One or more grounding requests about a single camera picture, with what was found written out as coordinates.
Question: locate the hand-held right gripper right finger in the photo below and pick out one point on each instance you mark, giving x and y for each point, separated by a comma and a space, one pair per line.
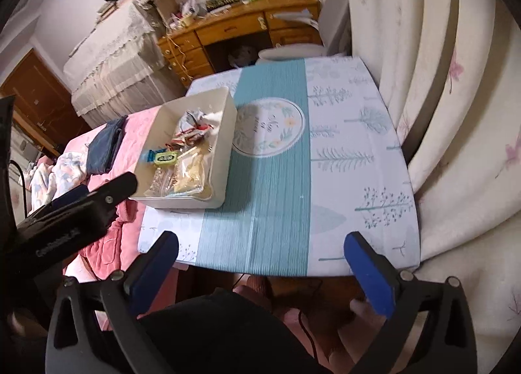
370, 280

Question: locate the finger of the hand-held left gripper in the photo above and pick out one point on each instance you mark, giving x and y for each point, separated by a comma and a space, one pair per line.
120, 189
69, 196

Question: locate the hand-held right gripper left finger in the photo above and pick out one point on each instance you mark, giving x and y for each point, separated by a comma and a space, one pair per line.
156, 266

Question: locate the clear bread packet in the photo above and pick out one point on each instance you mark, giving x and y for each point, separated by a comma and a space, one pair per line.
163, 180

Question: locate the blue snack packet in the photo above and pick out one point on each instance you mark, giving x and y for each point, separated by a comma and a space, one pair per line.
151, 155

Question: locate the yellow green snack packet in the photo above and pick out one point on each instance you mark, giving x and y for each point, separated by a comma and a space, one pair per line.
167, 158

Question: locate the red white snack packet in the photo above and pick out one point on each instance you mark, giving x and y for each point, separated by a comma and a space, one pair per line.
191, 136

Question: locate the white plastic storage box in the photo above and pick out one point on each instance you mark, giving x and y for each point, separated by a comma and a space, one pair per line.
222, 154

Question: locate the floral white blanket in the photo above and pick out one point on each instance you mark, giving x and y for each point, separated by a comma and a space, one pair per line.
61, 174

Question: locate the blue jeans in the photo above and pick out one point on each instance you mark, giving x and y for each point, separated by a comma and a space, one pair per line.
106, 146

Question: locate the pink quilt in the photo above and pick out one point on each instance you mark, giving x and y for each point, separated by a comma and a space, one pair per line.
134, 134

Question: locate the dark cabinet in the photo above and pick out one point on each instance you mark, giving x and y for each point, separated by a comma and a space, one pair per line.
5, 162

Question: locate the brown wooden door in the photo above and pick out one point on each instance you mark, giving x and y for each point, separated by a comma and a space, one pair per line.
44, 97

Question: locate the white lace cover cloth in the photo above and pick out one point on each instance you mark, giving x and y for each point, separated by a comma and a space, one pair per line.
114, 69

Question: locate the bin with plastic bag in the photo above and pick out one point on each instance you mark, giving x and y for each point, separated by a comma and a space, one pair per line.
242, 56

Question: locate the yellow mug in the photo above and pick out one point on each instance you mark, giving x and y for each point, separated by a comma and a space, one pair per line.
186, 21

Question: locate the stack of books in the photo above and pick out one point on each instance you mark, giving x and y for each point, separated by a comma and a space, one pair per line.
114, 5

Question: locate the wooden desk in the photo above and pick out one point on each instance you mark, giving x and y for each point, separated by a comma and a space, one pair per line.
228, 30

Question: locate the pink white plastic bag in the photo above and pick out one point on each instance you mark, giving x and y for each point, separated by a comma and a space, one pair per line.
192, 8

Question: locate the dark tissue pack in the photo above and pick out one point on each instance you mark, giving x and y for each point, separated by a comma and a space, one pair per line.
223, 1

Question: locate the grey office chair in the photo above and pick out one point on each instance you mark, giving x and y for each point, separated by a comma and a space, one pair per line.
293, 51

